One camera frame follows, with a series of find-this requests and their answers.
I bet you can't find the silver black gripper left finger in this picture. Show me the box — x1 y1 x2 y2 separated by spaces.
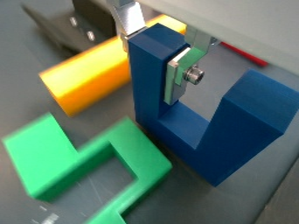
107 0 145 51

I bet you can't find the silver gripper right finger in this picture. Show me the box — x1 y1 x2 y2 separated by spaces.
163 25 220 105

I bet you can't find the blue U-shaped block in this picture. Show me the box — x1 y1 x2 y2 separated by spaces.
128 24 299 186

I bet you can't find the red slotted board block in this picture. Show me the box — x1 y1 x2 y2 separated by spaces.
220 42 268 67

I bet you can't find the yellow rectangular bar block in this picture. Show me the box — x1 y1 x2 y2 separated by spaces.
38 13 188 118

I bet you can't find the green zigzag block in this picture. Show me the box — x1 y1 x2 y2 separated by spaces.
2 114 172 224

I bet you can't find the black metal bracket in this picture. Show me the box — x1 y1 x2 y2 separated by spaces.
21 0 117 56

